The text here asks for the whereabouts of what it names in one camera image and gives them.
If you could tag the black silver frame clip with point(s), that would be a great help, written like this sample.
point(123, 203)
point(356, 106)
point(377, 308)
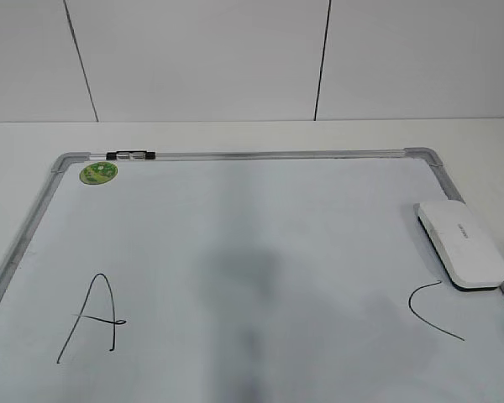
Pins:
point(131, 155)

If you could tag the white board eraser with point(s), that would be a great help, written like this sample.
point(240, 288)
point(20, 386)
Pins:
point(470, 257)

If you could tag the white board with grey frame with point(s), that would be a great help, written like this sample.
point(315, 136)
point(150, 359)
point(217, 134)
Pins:
point(265, 277)

